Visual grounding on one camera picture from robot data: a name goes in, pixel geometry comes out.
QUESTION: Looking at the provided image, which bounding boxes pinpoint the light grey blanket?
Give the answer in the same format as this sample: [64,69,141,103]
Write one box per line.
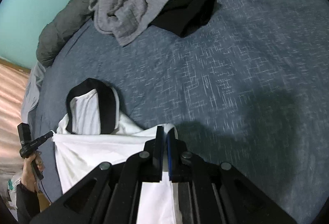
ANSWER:
[21,61,46,133]

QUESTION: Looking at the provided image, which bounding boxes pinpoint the person left forearm dark sleeve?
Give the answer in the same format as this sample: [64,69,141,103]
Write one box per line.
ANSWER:
[16,183,41,224]

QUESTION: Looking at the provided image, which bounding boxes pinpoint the pink striped curtain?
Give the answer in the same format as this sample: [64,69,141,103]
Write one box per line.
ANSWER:
[1,59,29,178]

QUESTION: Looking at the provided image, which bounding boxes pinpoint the black garment under grey shirt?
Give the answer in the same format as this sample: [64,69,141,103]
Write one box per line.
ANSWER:
[150,0,217,38]

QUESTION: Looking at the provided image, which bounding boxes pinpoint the white polo shirt black collar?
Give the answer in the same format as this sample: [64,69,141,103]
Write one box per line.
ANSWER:
[52,78,182,223]

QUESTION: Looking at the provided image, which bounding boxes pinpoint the blue patterned bed sheet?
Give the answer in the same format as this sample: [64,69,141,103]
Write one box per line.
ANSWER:
[34,0,328,223]

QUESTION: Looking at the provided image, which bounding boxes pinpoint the person left hand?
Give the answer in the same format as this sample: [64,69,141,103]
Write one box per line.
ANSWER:
[21,152,44,193]

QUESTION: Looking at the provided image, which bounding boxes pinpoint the floor clutter bags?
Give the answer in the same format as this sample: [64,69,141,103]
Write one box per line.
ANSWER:
[5,170,23,210]

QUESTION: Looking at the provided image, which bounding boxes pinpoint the dark grey rolled duvet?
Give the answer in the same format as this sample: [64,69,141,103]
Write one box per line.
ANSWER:
[36,0,92,67]

